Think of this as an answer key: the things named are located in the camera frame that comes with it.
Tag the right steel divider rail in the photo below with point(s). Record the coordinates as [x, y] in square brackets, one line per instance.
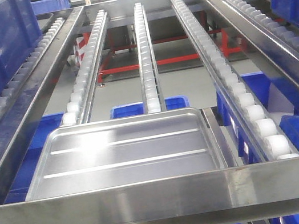
[278, 60]

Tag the small blue bin below centre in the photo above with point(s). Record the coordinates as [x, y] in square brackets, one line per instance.
[133, 109]

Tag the steel divider rail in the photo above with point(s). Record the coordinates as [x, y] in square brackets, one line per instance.
[23, 114]
[278, 60]

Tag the far left roller track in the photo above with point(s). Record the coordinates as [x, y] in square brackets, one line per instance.
[12, 87]

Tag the silver metal tray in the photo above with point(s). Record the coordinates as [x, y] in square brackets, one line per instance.
[123, 151]

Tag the blue bin below right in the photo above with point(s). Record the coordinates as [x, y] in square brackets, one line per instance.
[282, 111]

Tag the right centre roller track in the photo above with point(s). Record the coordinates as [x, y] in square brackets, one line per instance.
[258, 136]

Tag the far right roller track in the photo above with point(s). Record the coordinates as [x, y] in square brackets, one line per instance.
[266, 22]

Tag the steel rack front crossbar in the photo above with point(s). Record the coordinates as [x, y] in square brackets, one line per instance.
[237, 194]

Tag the red metal floor frame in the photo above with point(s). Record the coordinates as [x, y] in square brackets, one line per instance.
[172, 48]

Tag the blue bin below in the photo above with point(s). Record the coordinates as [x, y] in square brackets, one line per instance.
[282, 111]
[22, 181]

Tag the blue bin below left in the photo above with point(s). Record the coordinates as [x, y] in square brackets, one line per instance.
[22, 181]

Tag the left steel divider rail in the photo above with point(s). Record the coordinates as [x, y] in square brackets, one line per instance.
[23, 114]

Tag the roller track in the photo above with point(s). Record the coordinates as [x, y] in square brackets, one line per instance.
[266, 22]
[79, 108]
[258, 136]
[12, 87]
[153, 101]

